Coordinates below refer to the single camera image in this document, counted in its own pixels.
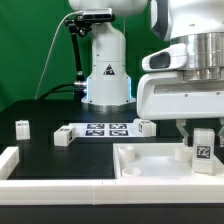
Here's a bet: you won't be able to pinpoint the grey depth camera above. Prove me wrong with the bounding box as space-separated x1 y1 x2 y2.
82 8 112 21

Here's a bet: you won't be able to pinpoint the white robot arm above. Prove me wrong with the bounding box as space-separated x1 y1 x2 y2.
69 0 224 144

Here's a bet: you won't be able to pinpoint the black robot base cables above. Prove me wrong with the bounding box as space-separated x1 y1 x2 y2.
39 81 88 101

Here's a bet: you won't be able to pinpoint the white U-shaped fence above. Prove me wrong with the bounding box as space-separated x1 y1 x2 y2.
0 147 224 205

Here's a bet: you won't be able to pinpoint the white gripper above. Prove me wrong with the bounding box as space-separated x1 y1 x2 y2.
137 43 224 147

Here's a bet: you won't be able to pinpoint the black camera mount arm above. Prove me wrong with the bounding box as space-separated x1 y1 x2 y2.
64 15 92 81

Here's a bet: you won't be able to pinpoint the white square tabletop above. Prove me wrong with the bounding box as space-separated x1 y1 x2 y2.
112 142 224 180

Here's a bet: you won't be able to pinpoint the fiducial marker sheet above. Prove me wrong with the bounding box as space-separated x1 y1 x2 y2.
70 123 139 138

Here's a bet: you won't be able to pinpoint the white camera cable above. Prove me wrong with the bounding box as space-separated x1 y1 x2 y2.
34 10 84 100

